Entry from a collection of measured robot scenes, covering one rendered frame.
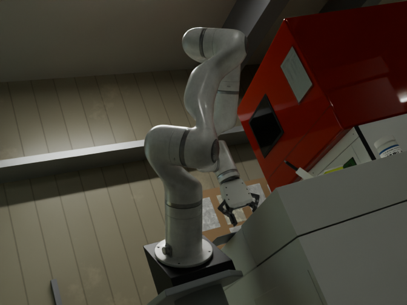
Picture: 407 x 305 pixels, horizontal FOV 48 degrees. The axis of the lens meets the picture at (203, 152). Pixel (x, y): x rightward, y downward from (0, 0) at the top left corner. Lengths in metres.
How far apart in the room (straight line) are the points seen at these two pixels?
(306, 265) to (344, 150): 0.88
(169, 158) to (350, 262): 0.58
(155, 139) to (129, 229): 2.65
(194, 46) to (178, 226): 0.59
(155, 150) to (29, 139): 2.91
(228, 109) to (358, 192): 0.56
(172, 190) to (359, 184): 0.55
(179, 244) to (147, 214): 2.61
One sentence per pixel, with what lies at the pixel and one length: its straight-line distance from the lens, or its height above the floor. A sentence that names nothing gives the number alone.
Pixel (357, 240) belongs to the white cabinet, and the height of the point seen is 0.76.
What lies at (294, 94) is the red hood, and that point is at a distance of 2.21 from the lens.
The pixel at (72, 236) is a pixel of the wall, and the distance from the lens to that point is 3.89.
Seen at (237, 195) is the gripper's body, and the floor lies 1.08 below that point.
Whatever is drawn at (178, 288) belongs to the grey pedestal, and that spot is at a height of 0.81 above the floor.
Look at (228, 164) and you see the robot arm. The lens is 1.71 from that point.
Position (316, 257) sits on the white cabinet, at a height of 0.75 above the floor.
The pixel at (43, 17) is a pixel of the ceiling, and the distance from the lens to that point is 3.96.
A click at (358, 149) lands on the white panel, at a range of 2.00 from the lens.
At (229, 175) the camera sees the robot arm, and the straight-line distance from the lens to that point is 1.70.
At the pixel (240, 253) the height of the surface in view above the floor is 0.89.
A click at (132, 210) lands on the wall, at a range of 4.05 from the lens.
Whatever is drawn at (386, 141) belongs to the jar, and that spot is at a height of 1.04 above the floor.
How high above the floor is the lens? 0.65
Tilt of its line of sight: 21 degrees up
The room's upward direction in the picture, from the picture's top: 21 degrees counter-clockwise
